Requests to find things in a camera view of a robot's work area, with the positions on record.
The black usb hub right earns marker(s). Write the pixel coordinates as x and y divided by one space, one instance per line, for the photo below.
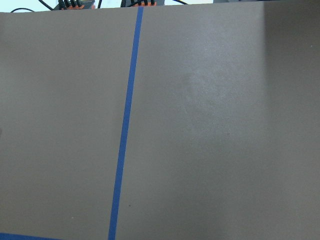
141 3

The black usb hub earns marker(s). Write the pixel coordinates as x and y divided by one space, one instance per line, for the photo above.
141 3
74 5

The black usb hub left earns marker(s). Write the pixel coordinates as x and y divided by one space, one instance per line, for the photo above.
74 5

